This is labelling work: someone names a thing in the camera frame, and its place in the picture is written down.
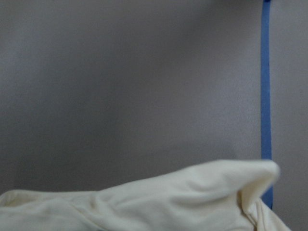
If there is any cream long-sleeve printed shirt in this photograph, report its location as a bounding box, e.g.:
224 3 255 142
0 160 288 231

